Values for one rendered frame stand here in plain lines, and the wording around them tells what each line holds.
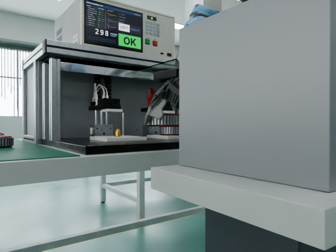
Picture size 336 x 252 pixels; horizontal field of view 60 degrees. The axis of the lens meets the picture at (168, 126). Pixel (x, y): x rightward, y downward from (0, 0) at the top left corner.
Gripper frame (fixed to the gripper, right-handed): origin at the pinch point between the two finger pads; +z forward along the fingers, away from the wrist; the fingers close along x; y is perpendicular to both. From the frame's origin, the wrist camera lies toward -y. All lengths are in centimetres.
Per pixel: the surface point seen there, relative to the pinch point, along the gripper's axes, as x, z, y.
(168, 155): -2.3, 5.0, 10.2
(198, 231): 99, 119, -36
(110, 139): -11.9, 11.1, -7.8
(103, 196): 73, 175, -141
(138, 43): 10.2, -11.8, -45.3
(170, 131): 15.3, 11.5, -12.2
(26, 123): -26, 37, -60
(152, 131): 17.1, 19.8, -25.2
